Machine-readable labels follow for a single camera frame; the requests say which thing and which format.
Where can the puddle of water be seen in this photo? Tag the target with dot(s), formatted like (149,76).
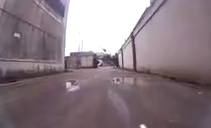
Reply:
(72,85)
(123,80)

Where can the long pale boundary wall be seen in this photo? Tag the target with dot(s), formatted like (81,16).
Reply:
(173,40)

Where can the robot's own part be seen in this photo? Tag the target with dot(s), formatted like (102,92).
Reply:
(143,126)

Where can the small beige flat-roofed building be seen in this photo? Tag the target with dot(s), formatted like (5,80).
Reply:
(81,60)

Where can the grey concrete building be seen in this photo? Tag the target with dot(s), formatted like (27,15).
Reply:
(26,33)

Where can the white vehicle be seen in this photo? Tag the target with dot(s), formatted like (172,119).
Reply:
(100,62)

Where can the wet brown dirt road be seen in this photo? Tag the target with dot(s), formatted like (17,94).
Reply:
(103,103)

